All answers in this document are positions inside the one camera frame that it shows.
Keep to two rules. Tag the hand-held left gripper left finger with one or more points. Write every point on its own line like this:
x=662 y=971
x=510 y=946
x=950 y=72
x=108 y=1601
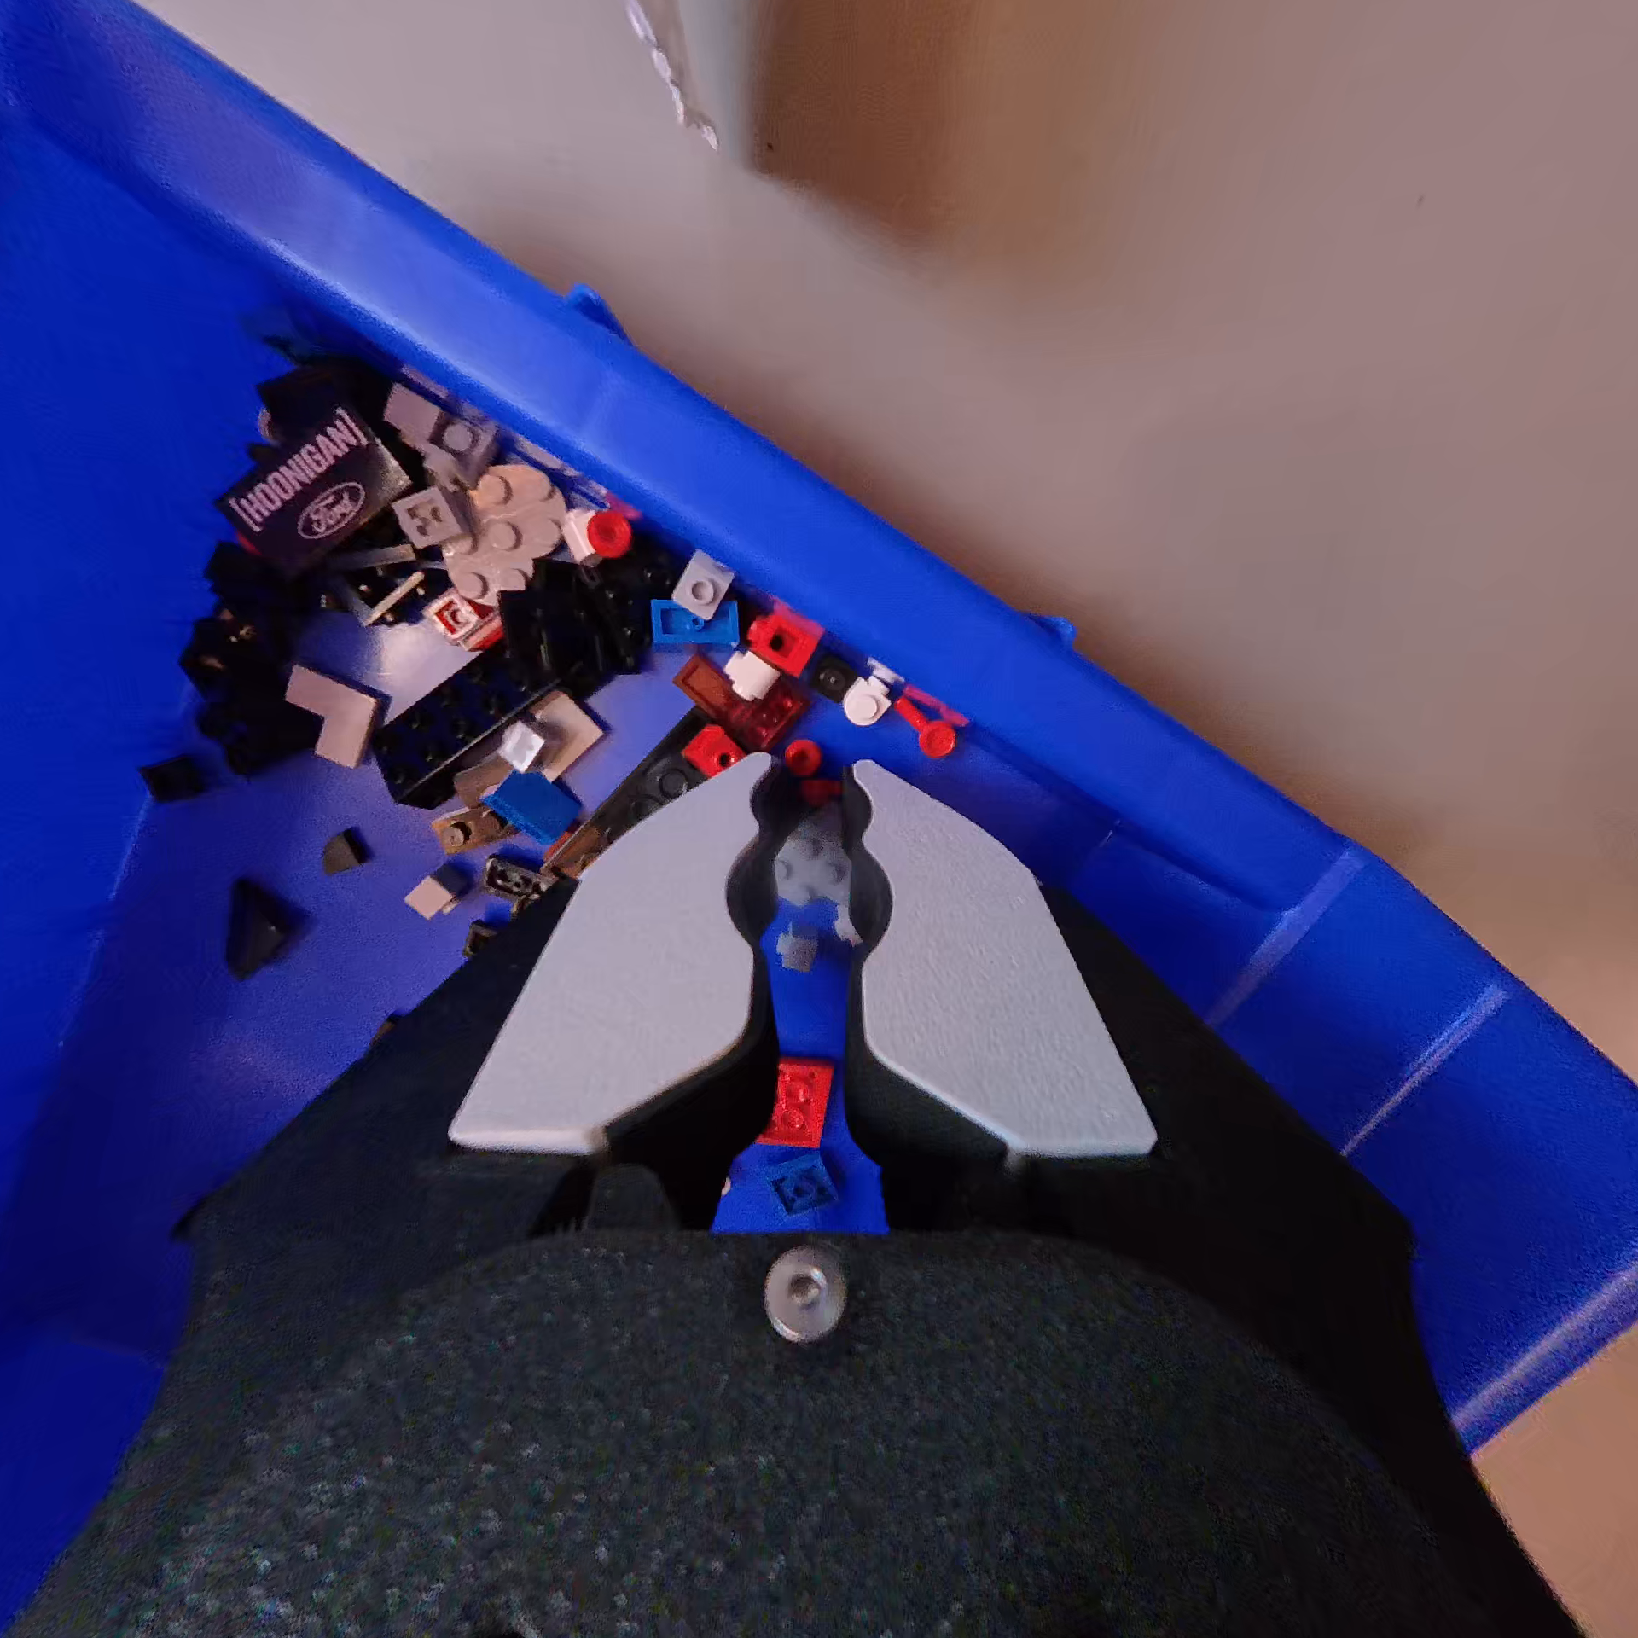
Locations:
x=615 y=1012

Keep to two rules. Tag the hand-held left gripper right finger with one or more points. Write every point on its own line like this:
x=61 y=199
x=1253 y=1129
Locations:
x=1005 y=1012

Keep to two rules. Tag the small grey round lego plate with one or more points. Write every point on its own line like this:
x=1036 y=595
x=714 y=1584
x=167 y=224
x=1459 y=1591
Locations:
x=816 y=866

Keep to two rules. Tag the lego pieces pile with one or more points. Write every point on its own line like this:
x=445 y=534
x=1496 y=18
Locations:
x=488 y=589

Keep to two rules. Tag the blue plastic bin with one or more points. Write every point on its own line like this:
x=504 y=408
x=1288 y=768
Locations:
x=898 y=513

